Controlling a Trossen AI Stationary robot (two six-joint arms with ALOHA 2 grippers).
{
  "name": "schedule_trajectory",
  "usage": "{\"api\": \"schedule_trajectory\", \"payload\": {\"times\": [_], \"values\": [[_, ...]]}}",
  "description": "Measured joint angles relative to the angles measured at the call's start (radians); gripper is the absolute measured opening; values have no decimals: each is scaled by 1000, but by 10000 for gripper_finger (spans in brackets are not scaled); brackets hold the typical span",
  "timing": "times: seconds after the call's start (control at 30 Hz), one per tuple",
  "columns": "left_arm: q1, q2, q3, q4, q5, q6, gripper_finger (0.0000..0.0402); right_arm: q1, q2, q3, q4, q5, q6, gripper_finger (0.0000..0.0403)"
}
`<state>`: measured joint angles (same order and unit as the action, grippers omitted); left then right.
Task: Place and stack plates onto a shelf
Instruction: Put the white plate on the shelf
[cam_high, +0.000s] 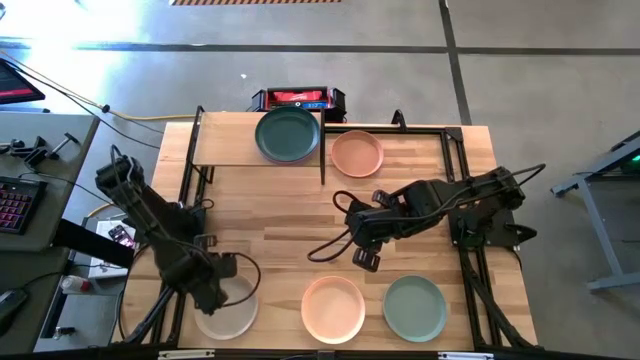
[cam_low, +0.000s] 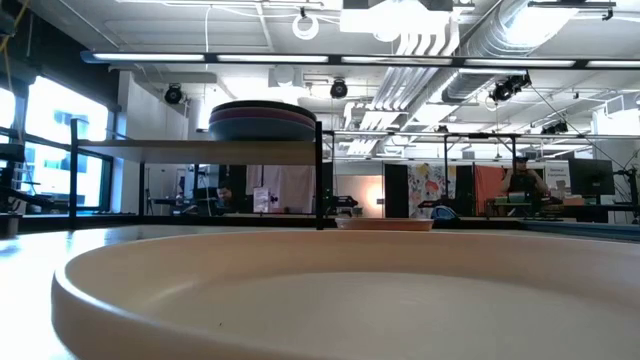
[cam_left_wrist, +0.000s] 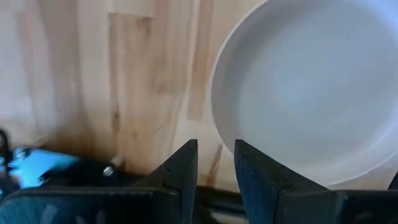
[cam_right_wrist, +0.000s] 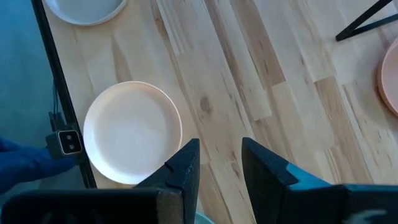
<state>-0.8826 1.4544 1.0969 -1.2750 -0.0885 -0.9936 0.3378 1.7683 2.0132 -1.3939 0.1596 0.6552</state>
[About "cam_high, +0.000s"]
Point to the dark green plate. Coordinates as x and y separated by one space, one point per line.
287 134

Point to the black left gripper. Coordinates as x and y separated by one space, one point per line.
205 292

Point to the beige grey plate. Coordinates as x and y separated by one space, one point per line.
235 320

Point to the sage green plate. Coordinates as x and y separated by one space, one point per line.
415 308

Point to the black flat panel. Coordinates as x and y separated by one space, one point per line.
90 242

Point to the red and black tool case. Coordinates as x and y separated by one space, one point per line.
300 96

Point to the pale peach plate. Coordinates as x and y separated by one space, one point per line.
333 310

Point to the black computer monitor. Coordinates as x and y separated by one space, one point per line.
15 82

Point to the black aluminium rig frame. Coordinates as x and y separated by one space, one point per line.
390 130

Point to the black computer mouse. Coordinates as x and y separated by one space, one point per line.
11 305

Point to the white clip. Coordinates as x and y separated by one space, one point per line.
185 355
465 356

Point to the white bottle with red cap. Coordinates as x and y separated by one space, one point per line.
75 284

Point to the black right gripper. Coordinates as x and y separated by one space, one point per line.
367 227

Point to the smartphone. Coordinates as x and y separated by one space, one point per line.
120 235

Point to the black desk clamp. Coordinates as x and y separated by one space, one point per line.
35 155

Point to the wooden shelf board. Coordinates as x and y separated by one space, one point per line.
225 140

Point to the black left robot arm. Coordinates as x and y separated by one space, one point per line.
150 215

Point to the black shelf frame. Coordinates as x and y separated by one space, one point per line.
320 172

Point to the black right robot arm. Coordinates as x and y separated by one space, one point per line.
430 197

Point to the orange salmon plate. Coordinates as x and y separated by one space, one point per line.
357 153

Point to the white box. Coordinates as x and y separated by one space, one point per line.
105 229

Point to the small black bracket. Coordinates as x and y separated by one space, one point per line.
65 331

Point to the grey metal stand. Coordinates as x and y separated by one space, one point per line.
600 230

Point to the black keyboard with red keys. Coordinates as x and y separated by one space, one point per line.
17 207

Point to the grey side desk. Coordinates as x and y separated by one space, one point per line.
50 125

